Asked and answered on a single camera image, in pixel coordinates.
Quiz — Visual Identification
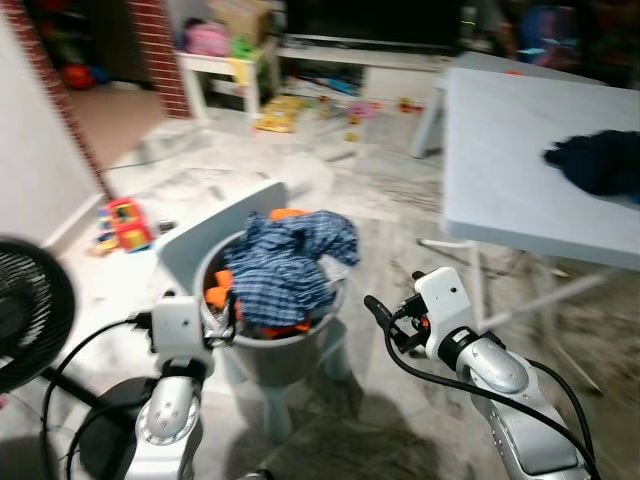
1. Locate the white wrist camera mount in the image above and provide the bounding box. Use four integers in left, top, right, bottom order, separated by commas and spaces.
413, 267, 476, 356
150, 297, 208, 363

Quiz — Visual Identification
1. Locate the short black left arm cable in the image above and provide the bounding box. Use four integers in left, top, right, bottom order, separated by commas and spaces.
63, 400, 151, 480

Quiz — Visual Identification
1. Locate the pink bag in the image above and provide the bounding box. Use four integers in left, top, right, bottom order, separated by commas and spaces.
185, 22, 229, 56

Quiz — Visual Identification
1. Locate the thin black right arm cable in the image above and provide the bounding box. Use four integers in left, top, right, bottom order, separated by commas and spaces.
525, 358, 595, 466

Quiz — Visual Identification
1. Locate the red brick column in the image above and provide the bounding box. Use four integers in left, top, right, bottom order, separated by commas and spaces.
130, 0, 191, 119

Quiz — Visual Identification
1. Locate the orange garment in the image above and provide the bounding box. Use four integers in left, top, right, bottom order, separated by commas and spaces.
205, 207, 311, 339

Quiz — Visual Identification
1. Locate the blue pink backpack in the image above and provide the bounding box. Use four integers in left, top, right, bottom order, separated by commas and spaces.
515, 5, 581, 71

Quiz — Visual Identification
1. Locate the white folding table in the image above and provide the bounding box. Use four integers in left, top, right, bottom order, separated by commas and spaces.
413, 52, 640, 396

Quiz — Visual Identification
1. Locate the black television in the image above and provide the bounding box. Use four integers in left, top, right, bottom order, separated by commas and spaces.
285, 0, 466, 51

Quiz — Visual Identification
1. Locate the red ball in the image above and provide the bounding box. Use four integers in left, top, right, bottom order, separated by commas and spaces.
60, 65, 96, 91

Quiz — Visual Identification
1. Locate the cardboard box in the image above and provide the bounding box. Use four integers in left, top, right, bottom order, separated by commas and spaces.
205, 0, 271, 46

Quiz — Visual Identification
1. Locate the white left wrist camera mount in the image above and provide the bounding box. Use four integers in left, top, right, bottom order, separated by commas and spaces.
150, 297, 208, 363

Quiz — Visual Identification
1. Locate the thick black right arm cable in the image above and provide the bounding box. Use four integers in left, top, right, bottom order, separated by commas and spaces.
383, 320, 603, 480

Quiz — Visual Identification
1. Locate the small white table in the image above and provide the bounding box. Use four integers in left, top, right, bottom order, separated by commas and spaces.
178, 50, 271, 116

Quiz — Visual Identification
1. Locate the navy blue garment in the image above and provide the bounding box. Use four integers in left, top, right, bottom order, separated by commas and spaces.
543, 130, 640, 198

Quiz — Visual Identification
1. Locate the white television stand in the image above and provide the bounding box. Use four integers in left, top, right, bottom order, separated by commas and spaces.
275, 35, 456, 101

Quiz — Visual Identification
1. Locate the green bag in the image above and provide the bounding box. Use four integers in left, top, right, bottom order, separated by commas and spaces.
230, 35, 259, 59

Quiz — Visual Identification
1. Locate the blue plaid shirt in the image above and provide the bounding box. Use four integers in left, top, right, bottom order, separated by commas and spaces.
215, 210, 359, 331

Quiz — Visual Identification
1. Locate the red yellow toy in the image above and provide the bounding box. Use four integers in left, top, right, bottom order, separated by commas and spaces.
95, 197, 156, 253

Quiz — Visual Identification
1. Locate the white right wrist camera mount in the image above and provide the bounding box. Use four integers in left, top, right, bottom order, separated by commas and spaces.
413, 267, 476, 356

